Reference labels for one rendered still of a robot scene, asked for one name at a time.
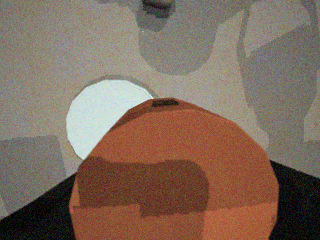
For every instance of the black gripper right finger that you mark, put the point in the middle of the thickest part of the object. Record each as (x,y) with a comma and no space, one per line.
(298,208)

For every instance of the orange cylinder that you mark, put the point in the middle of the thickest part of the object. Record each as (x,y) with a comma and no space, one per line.
(171,170)

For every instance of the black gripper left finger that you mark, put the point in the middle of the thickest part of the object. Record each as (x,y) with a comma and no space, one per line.
(46,218)

